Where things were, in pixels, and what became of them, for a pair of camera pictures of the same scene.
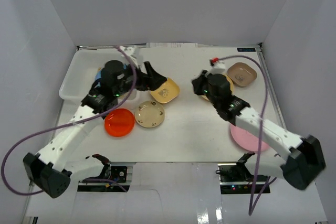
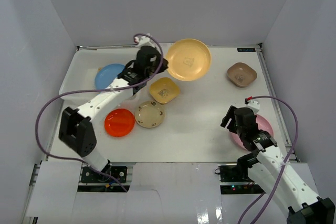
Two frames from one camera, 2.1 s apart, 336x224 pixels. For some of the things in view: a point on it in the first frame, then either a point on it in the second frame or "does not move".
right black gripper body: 206,89 -> 239,130
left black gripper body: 143,78 -> 159,63
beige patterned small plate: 149,114 does not move
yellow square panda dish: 167,93 does not move
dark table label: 246,49 does not move
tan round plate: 230,84 -> 188,59
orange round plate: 119,122 does not move
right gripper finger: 198,85 -> 228,121
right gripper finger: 202,74 -> 230,113
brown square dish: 241,74 does not move
